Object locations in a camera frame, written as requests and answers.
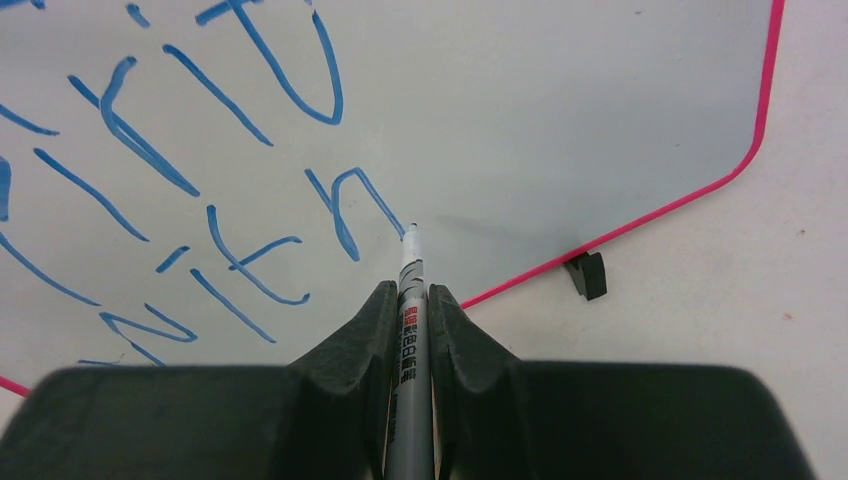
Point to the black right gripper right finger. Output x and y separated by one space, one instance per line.
501 417

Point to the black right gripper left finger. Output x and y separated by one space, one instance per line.
324 416

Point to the black right whiteboard foot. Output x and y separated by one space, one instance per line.
588 274

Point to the pink framed whiteboard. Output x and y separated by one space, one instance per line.
224 182

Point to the blue white whiteboard marker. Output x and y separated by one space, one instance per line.
410 450

